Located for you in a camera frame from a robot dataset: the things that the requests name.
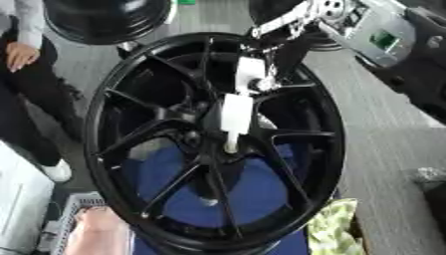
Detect black wheel rim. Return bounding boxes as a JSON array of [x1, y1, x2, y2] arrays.
[[42, 0, 174, 46]]

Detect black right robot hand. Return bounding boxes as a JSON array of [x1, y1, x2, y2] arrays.
[[240, 0, 328, 93]]

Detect black spoked wheel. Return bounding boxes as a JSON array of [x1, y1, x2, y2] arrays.
[[82, 32, 348, 255]]

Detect person's hand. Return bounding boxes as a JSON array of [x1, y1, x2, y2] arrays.
[[3, 41, 42, 74]]

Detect person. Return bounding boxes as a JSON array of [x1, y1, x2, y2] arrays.
[[0, 0, 84, 183]]

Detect grey plastic crate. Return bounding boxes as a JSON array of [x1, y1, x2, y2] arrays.
[[36, 191, 139, 255]]

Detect green white patterned cloth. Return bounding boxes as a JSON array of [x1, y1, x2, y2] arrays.
[[305, 197, 366, 255]]

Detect grey crumpled bag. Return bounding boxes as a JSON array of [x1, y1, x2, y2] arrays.
[[411, 166, 446, 192]]

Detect white cabinet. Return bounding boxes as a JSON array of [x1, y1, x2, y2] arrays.
[[0, 140, 58, 255]]

